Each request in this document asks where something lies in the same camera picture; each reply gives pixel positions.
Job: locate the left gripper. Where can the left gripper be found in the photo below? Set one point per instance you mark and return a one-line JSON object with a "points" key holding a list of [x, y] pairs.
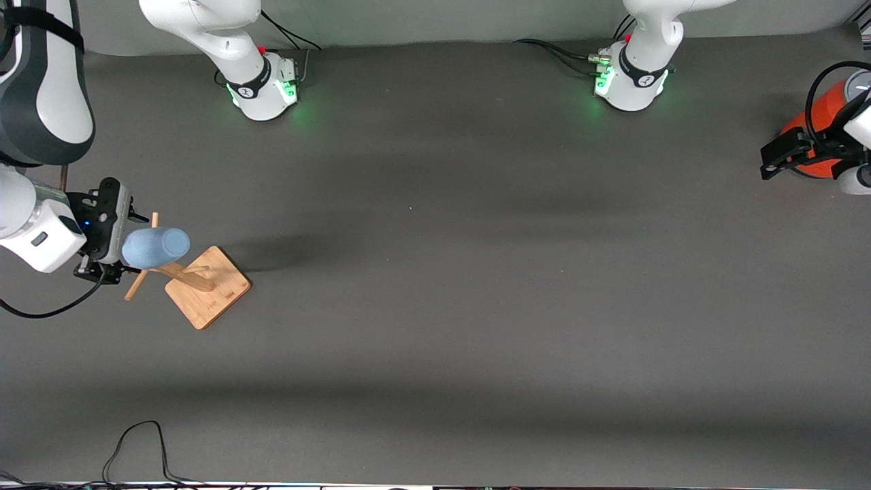
{"points": [[814, 148]]}

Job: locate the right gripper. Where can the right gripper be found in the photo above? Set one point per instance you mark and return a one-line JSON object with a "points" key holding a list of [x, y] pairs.
{"points": [[109, 274]]}

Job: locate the light blue cup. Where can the light blue cup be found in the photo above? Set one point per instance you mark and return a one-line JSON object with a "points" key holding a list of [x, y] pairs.
{"points": [[156, 246]]}

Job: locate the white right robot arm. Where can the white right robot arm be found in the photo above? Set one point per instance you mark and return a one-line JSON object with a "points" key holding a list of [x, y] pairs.
{"points": [[47, 82]]}

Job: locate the wooden cup rack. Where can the wooden cup rack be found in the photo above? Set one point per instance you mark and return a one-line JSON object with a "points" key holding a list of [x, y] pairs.
{"points": [[207, 292]]}

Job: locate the orange cylindrical can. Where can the orange cylindrical can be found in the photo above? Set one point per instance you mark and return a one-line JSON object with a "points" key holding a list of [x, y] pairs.
{"points": [[823, 112]]}

